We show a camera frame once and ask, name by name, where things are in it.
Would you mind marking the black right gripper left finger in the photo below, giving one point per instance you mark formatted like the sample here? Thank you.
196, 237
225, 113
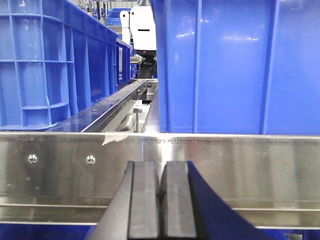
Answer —
133, 214

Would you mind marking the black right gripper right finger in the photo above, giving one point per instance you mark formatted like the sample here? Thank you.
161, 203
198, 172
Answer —
191, 210

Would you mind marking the large blue crate upper shelf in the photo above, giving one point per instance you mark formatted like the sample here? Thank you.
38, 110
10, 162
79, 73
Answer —
238, 66

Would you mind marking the blue ribbed crate left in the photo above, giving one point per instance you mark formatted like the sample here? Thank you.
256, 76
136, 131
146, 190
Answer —
55, 60

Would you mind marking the stainless steel shelf rail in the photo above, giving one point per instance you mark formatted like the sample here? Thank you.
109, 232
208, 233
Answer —
69, 178

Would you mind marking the steel shelf side rail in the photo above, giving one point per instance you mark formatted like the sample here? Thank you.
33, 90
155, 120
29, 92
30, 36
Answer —
107, 114

